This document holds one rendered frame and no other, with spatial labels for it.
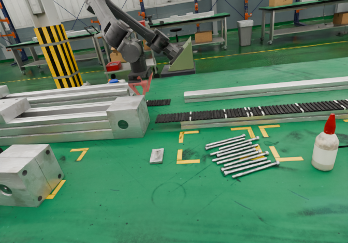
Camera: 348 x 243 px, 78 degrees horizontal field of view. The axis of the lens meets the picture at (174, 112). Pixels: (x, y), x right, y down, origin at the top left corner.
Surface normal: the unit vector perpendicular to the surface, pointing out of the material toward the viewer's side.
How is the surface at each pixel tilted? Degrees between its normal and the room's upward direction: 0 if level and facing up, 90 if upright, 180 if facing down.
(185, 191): 0
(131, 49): 90
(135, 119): 90
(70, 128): 90
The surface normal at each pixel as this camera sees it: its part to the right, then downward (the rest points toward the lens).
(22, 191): -0.17, 0.46
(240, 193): -0.14, -0.89
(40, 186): 0.98, -0.04
